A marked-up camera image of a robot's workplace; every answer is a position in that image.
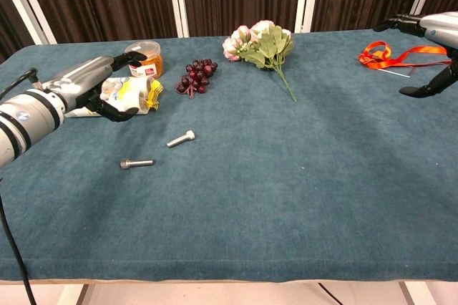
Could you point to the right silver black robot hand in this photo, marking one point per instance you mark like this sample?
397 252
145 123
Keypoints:
442 29

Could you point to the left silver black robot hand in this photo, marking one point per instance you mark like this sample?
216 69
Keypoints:
82 76

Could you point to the silver hex socket bolt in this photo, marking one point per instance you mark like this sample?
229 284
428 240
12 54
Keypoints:
136 163
180 139

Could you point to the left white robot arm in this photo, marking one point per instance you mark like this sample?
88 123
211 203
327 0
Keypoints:
21 122

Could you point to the white yellow snack bag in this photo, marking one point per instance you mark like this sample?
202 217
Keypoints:
123 91

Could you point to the clear plastic card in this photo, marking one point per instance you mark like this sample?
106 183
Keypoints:
397 73

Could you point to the orange satin ribbon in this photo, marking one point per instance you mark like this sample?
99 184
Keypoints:
379 59

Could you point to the clear jar with orange snack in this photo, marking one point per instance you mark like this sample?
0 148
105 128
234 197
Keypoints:
150 54

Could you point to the dark red plastic grapes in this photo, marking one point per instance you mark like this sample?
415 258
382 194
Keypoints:
198 74

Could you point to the pink artificial flower bouquet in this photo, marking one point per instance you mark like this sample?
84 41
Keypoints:
264 45

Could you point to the teal table cloth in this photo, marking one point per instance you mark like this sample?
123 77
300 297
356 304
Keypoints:
250 194

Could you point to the white table leg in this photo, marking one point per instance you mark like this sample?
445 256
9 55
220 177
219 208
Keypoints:
73 294
413 294

